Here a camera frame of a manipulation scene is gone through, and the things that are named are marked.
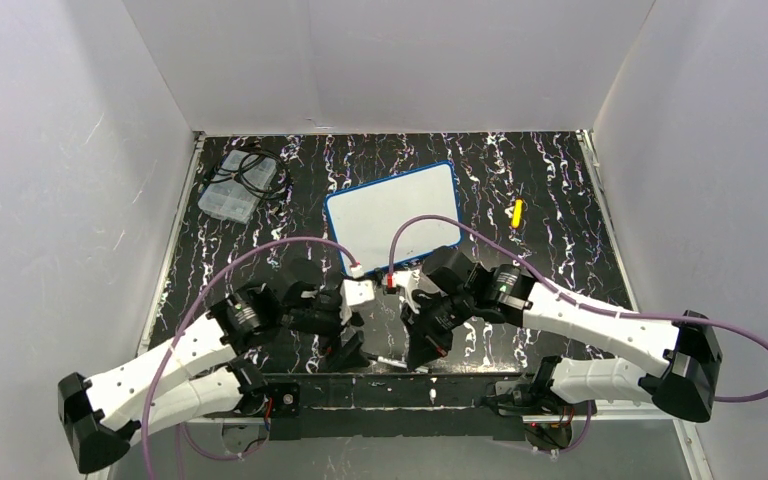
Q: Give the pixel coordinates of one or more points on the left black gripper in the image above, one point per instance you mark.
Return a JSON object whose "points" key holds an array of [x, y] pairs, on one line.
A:
{"points": [[342, 328]]}

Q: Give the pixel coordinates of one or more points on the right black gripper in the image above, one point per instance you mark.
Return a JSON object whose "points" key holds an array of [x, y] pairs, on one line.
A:
{"points": [[420, 324]]}

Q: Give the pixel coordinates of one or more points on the blue framed whiteboard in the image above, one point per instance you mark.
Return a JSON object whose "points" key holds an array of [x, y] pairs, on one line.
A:
{"points": [[365, 218]]}

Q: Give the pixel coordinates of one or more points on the black white marker pen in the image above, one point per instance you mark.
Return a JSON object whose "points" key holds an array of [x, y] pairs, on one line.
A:
{"points": [[391, 362]]}

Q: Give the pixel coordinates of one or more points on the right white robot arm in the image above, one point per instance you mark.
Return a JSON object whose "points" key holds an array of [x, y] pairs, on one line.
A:
{"points": [[671, 364]]}

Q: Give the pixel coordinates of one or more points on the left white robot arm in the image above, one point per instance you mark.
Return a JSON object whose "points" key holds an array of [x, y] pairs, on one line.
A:
{"points": [[204, 369]]}

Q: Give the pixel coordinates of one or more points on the yellow marker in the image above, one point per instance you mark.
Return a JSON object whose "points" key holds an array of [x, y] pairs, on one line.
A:
{"points": [[517, 213]]}

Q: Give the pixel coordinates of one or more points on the clear plastic organizer box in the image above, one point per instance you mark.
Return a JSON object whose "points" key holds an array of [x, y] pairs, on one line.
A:
{"points": [[238, 185]]}

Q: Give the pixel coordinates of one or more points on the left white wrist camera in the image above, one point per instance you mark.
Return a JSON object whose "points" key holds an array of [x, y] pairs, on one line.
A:
{"points": [[357, 293]]}

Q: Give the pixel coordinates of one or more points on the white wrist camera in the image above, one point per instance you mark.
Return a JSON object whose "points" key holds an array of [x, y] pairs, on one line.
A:
{"points": [[357, 293], [403, 283]]}

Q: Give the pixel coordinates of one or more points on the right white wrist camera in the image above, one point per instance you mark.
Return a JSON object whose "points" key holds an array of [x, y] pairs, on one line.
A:
{"points": [[403, 283]]}

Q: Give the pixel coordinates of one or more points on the aluminium front rail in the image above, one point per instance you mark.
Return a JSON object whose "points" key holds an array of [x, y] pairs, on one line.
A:
{"points": [[625, 410]]}

